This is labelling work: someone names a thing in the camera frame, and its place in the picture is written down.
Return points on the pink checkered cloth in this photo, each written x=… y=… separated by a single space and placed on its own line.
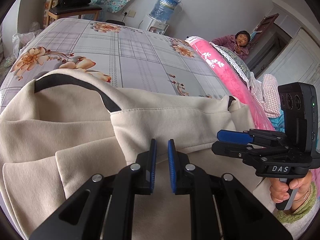
x=266 y=94

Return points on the black waste bin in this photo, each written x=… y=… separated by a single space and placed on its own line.
x=116 y=22

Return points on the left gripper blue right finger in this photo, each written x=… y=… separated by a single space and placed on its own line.
x=189 y=179

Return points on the person in pink clothes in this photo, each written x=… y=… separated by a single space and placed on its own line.
x=236 y=43

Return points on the pink floral fleece blanket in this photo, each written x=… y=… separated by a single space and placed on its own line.
x=239 y=90

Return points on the bed with floral sheet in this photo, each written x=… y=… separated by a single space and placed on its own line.
x=123 y=57

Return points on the lace trimmed grey pillow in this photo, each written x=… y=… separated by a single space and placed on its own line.
x=232 y=57

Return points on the wall power socket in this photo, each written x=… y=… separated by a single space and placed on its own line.
x=129 y=13

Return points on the water dispenser with bottle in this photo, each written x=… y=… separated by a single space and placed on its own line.
x=157 y=20

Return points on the wooden chair dark seat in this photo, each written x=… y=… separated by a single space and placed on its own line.
x=57 y=9

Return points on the cream zip jacket black trim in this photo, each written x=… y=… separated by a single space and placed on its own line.
x=54 y=140

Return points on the person's right hand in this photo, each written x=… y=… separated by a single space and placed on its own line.
x=279 y=191

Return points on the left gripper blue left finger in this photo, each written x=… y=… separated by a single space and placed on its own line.
x=136 y=178

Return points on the white plastic bag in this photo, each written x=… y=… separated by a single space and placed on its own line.
x=20 y=41

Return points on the black bag on chair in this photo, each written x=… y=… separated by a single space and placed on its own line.
x=73 y=3

